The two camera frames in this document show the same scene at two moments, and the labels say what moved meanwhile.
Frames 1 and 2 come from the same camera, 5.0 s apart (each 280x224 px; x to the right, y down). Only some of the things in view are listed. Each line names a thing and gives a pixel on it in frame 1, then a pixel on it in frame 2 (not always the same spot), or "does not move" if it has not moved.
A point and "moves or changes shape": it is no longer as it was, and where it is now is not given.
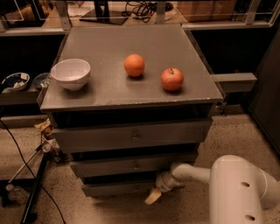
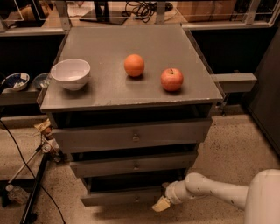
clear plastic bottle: x=17 y=194 does not move
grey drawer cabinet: x=127 y=102 does not move
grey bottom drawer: x=118 y=190 moves or changes shape
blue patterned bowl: x=16 y=80 does not move
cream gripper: x=162 y=182 → x=171 y=193
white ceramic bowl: x=72 y=73 does not move
